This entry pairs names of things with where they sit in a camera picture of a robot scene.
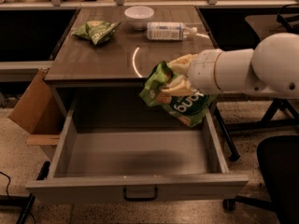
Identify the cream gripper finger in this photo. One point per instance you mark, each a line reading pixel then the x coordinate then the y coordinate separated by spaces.
pixel 181 64
pixel 180 86

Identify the green rice chip bag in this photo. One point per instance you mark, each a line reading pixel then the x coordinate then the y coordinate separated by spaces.
pixel 190 110

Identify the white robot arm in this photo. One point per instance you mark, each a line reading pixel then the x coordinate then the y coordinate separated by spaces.
pixel 269 70

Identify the grey wooden cabinet counter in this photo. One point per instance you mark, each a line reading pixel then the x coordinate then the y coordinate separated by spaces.
pixel 127 57

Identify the crumpled green chip bag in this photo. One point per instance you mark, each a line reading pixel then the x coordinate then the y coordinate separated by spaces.
pixel 97 32

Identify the grey open drawer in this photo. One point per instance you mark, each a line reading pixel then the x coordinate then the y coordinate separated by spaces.
pixel 111 140

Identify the clear plastic water bottle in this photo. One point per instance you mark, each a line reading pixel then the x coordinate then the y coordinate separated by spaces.
pixel 169 31

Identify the white bowl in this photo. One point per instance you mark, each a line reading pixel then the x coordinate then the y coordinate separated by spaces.
pixel 138 17

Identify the black table leg right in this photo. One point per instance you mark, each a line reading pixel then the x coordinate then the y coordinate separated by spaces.
pixel 230 143

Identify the black office chair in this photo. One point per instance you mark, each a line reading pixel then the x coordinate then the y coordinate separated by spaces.
pixel 278 158

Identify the brown cardboard box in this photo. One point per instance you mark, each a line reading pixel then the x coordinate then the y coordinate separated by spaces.
pixel 38 113

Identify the black stand leg left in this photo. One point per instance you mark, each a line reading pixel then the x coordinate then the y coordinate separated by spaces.
pixel 25 203

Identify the black drawer handle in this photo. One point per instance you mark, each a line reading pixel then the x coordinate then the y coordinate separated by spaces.
pixel 140 195

